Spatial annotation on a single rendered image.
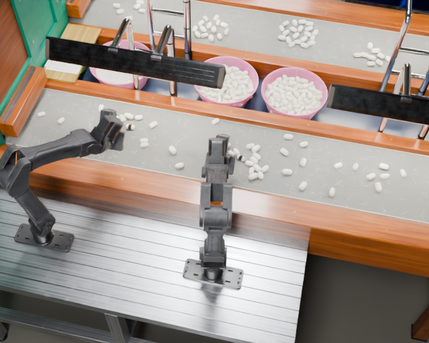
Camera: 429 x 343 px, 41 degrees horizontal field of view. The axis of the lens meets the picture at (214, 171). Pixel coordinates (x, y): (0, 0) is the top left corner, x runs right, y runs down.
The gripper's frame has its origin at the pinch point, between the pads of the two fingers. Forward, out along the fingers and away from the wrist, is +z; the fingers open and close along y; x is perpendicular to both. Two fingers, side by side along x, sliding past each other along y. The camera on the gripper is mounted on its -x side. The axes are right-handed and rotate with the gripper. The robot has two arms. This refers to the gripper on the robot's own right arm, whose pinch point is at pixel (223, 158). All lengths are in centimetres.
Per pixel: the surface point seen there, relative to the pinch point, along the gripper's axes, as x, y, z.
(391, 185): 0, -61, 6
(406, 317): 66, -88, 44
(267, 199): 9.5, -18.3, -8.7
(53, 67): -20, 77, 22
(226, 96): -19.7, 5.6, 27.3
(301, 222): 14.2, -31.1, -13.8
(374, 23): -58, -50, 68
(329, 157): -5.2, -38.1, 11.9
